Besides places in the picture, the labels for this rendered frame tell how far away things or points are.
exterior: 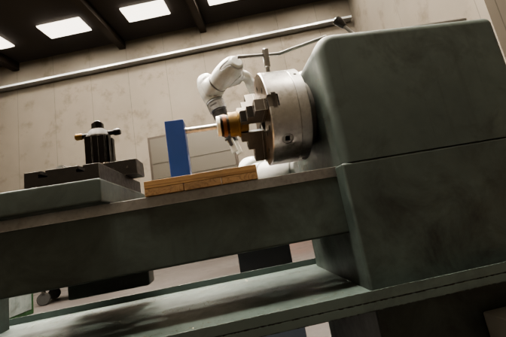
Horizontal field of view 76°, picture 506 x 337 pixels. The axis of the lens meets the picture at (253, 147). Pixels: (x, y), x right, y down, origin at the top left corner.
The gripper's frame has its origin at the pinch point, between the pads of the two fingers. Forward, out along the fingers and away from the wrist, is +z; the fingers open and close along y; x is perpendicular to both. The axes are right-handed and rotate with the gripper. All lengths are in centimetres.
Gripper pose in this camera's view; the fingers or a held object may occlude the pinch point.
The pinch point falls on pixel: (235, 147)
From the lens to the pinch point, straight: 154.6
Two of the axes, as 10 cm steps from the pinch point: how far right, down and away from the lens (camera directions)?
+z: 4.1, 8.7, -2.7
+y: -3.1, -1.4, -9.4
